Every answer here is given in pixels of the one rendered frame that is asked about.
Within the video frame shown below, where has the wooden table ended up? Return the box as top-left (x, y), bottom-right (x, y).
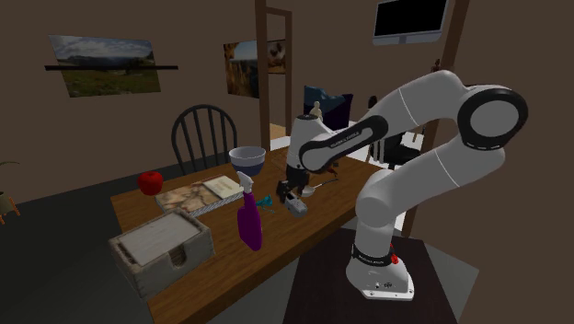
top-left (109, 146), bottom-right (387, 324)

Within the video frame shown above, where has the cat wall picture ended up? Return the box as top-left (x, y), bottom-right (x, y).
top-left (267, 39), bottom-right (287, 75)

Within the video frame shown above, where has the landscape wall picture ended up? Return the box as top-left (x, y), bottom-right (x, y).
top-left (44, 34), bottom-right (179, 98)

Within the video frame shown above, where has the teal small object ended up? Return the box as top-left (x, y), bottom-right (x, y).
top-left (255, 193), bottom-right (277, 214)

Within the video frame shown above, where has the brown door frame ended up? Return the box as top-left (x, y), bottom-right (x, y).
top-left (254, 0), bottom-right (294, 153)

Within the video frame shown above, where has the dark blue armchair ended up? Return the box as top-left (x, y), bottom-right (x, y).
top-left (303, 85), bottom-right (355, 133)

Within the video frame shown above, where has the beige small figure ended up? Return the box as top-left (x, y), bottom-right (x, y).
top-left (308, 100), bottom-right (325, 122)

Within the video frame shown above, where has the dark robot stand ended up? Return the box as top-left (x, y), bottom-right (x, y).
top-left (281, 227), bottom-right (458, 324)

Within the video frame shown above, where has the black spindle-back chair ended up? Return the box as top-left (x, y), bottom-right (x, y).
top-left (170, 103), bottom-right (239, 177)

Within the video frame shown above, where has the small beige book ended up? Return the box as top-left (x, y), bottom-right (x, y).
top-left (202, 175), bottom-right (245, 202)

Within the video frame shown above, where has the blue and white bowl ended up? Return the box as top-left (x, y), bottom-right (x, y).
top-left (228, 145), bottom-right (268, 178)

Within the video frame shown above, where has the grey wooden coaster box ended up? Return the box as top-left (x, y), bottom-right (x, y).
top-left (108, 207), bottom-right (217, 301)

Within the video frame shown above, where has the black wall screen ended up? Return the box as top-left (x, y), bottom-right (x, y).
top-left (372, 0), bottom-right (450, 47)

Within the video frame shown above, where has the red apple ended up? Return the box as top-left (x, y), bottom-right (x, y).
top-left (136, 170), bottom-right (165, 197)

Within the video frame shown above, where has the purple spray bottle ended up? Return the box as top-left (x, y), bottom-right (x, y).
top-left (235, 170), bottom-right (264, 252)

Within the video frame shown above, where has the large map-print book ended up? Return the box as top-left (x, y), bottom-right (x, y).
top-left (154, 174), bottom-right (246, 218)

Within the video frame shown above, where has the silver ladle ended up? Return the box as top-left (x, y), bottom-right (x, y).
top-left (300, 178), bottom-right (340, 199)

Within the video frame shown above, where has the canyon wall picture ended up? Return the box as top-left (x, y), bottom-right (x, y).
top-left (223, 39), bottom-right (260, 99)

